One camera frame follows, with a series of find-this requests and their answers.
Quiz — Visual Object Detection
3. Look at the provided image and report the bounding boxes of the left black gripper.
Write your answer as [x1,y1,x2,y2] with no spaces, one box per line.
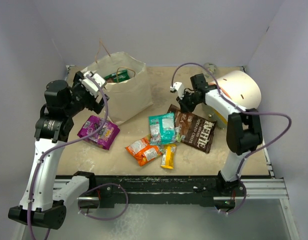
[64,72,108,117]

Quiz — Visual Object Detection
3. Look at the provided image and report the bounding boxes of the brown m&m's bag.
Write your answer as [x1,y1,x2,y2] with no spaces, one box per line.
[167,104,216,154]

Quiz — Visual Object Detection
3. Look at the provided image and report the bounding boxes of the green chips bag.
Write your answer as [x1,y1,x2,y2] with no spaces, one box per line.
[104,69,130,83]

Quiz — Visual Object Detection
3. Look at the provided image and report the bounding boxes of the brown paper bag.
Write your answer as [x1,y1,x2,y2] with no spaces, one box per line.
[82,51,153,125]

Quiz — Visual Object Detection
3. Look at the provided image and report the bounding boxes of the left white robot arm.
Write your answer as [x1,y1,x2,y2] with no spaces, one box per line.
[8,71,109,230]

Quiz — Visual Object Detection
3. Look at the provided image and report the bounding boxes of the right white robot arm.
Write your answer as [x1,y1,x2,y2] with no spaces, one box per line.
[170,73,263,196]

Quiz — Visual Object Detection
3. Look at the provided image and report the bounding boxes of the purple candy bag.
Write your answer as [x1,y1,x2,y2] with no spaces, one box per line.
[77,115,120,151]

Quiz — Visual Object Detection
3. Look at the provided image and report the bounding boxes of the orange snack bag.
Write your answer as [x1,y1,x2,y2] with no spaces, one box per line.
[125,134,164,167]

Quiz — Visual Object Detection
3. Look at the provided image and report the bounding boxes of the teal snack packet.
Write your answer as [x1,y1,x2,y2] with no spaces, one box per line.
[148,112,180,146]

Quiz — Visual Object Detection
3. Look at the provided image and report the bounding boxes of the small tape roll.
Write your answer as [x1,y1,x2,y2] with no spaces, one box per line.
[203,62,218,78]

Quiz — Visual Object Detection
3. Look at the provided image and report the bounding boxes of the yellow snack bar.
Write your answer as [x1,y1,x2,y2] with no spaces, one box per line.
[160,144,177,170]

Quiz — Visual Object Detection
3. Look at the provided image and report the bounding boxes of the large cylindrical drum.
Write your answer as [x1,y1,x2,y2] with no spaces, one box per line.
[201,70,262,129]

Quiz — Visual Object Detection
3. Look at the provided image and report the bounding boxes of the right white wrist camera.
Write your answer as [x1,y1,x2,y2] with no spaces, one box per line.
[169,82,185,100]

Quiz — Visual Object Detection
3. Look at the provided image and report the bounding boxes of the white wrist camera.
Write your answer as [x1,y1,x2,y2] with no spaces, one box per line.
[81,71,107,98]
[169,82,185,100]

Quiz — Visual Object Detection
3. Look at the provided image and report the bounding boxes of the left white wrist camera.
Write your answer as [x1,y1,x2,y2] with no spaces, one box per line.
[81,71,107,98]

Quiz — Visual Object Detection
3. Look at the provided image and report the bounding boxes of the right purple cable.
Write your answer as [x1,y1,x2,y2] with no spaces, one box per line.
[170,62,293,216]

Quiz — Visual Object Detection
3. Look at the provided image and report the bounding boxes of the purple cable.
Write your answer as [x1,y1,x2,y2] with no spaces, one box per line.
[26,74,129,240]
[170,62,293,216]

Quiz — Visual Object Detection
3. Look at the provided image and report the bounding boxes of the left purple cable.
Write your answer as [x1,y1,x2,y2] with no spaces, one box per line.
[26,74,129,240]

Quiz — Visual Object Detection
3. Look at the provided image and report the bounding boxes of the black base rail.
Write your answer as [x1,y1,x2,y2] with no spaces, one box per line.
[53,170,247,210]

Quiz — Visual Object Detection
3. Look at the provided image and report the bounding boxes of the aluminium frame rail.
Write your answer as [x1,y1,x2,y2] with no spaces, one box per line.
[12,64,301,240]

